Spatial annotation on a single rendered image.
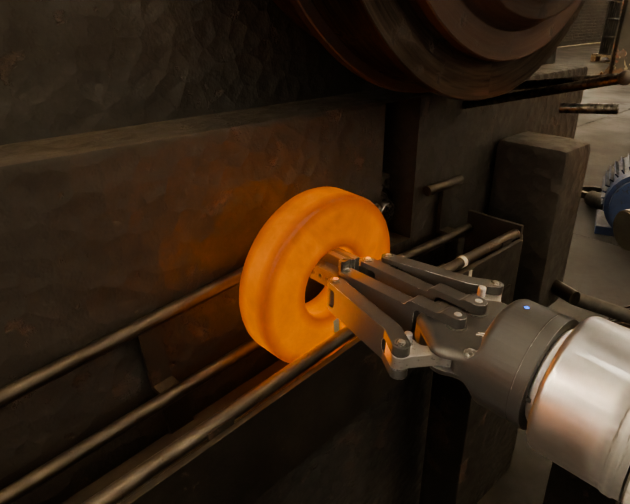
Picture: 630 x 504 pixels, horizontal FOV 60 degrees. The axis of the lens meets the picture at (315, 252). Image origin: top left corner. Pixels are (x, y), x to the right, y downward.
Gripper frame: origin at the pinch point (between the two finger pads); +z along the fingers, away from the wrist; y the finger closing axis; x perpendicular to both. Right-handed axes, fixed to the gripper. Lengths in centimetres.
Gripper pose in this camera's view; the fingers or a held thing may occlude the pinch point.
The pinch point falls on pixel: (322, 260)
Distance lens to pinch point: 46.3
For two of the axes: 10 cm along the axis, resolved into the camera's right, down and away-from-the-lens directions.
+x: 0.3, -9.0, -4.4
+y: 7.2, -2.9, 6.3
